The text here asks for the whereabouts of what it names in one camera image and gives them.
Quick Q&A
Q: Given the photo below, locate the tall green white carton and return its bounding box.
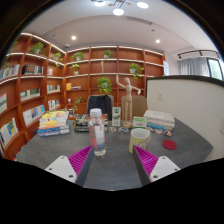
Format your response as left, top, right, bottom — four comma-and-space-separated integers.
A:
111, 106, 122, 127

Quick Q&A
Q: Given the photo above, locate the black ceiling track rail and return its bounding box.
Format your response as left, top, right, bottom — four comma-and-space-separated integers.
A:
176, 49, 222, 61

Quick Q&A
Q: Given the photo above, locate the white wall poster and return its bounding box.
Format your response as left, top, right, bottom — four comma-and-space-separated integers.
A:
162, 60, 170, 77

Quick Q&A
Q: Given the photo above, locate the dark navy chair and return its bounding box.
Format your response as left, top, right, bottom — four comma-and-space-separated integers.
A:
86, 94, 115, 121

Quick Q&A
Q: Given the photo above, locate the window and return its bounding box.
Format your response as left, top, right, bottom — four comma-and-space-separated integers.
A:
206, 57, 224, 81

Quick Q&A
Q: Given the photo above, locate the orange wooden shelf unit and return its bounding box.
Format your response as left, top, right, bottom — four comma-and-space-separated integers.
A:
0, 32, 167, 161

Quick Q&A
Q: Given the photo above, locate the grey curtain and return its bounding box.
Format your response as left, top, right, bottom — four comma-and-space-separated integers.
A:
178, 56, 211, 78

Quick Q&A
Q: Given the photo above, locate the flat round red coaster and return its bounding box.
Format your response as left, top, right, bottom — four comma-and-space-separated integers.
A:
162, 139, 178, 151

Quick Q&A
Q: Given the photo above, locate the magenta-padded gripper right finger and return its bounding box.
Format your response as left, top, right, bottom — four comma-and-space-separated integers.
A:
132, 145, 181, 187

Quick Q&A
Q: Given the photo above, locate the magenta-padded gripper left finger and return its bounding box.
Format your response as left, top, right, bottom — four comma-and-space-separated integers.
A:
44, 145, 96, 188

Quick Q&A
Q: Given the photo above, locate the round bulb ceiling lamp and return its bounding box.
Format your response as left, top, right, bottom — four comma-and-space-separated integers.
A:
90, 0, 150, 17

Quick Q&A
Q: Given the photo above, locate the stack of colourful books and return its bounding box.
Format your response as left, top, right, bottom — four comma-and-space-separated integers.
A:
37, 110, 71, 138

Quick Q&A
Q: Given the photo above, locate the green white cardboard box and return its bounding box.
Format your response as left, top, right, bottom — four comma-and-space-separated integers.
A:
132, 116, 148, 130

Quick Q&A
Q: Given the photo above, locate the yellow striped white mug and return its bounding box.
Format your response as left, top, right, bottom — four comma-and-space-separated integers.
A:
128, 128, 152, 154

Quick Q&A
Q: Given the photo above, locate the stack of white boxes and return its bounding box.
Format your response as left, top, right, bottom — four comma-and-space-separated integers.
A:
143, 109, 176, 131

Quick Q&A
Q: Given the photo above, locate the wooden artist mannequin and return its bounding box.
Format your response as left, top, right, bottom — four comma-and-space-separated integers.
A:
115, 74, 142, 129

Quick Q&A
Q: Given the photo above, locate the clear plastic water bottle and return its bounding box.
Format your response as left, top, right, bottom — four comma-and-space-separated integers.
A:
88, 107, 107, 158

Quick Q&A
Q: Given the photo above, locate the tan chair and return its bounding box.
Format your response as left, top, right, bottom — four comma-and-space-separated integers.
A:
120, 95, 149, 122

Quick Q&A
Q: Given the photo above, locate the ceiling air vent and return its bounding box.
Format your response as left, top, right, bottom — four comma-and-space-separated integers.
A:
125, 15, 154, 26

